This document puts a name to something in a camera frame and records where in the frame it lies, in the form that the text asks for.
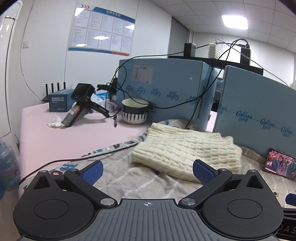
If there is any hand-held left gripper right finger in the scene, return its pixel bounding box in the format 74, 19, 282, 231
179, 159, 272, 208

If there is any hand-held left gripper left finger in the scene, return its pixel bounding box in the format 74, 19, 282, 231
25, 160, 117, 208

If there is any cream knitted sweater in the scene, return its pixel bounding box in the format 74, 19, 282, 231
131, 123, 242, 186

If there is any beige printed blanket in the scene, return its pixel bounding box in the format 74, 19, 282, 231
18, 119, 296, 209

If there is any smartphone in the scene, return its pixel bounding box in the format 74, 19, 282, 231
264, 150, 296, 180

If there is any crumpled white tissue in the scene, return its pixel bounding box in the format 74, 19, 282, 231
47, 116, 63, 128

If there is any white plastic bag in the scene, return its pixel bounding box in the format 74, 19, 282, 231
91, 93, 119, 114

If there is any striped ceramic bowl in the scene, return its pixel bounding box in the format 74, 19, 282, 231
122, 98, 149, 125

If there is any blue cardboard box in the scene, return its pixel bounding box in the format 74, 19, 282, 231
49, 88, 75, 112

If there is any blue water bottle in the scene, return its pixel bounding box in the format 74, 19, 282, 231
0, 137, 21, 193

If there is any black router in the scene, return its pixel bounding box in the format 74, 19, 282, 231
42, 82, 67, 102

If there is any large blue foam board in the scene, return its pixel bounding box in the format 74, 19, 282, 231
116, 58, 219, 132

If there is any white roll stack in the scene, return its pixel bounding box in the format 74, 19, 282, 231
208, 43, 221, 58

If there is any black power adapter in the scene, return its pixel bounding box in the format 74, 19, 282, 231
184, 43, 196, 57
240, 47, 251, 65

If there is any white air conditioner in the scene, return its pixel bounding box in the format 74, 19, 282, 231
0, 2, 22, 137

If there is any ceiling light panel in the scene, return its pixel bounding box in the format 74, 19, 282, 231
221, 15, 249, 30

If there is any dark red cable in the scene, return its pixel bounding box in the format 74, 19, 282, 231
20, 148, 139, 186

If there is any black handheld camera device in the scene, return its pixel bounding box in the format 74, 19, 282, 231
62, 83, 110, 127

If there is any black clip mount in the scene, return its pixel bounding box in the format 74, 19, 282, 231
97, 77, 118, 93

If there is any long black cable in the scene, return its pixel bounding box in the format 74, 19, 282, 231
114, 39, 251, 130

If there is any wall poster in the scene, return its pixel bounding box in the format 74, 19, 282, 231
68, 3, 136, 57

